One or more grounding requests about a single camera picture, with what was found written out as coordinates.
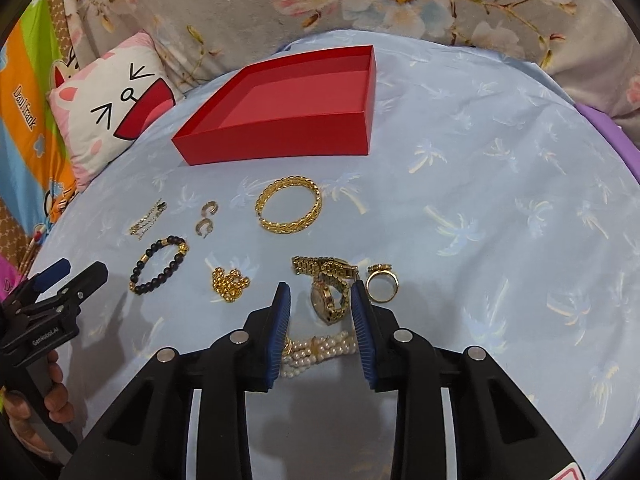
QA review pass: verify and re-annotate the white pearl bracelet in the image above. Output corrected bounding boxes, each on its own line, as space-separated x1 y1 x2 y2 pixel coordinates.
278 329 359 380

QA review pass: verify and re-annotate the gold wrist watch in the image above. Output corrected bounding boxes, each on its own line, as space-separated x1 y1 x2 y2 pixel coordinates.
292 256 359 325

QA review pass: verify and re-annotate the person's left hand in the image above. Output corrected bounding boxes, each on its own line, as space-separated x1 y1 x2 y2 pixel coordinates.
3 350 75 462

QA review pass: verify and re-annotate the gold woven bangle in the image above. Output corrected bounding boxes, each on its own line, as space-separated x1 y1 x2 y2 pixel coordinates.
255 176 322 234

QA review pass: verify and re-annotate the grey floral blanket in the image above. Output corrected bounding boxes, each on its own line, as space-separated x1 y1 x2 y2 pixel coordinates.
63 0 639 138

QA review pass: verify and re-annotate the gold hoop earring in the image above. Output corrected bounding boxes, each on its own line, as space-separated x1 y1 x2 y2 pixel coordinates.
201 200 218 218
194 218 214 238

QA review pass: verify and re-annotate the black bead bracelet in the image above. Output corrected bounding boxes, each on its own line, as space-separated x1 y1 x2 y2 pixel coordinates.
128 234 190 296

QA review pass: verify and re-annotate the red cardboard tray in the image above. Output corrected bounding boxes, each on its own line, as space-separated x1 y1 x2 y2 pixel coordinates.
172 46 376 166

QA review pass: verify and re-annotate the light blue palm cloth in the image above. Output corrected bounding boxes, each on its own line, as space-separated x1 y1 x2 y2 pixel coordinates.
36 32 639 479

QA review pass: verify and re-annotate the purple mat edge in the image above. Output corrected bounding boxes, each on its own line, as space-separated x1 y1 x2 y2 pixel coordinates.
575 103 640 181

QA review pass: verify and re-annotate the colourful cartoon bedsheet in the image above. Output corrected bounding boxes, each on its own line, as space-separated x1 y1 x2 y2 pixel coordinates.
1 0 77 297

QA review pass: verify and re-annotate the gold ring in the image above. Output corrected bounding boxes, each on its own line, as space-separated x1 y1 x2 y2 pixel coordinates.
363 262 400 304

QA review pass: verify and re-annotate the cat face pillow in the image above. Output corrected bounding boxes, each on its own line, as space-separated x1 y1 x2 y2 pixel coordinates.
49 32 183 191

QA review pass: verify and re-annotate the gold clover chain necklace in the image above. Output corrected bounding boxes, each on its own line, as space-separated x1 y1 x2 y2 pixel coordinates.
128 198 168 240

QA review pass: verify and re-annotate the gold bead cluster bracelet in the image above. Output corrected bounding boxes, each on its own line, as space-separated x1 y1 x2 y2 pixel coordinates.
204 256 252 305

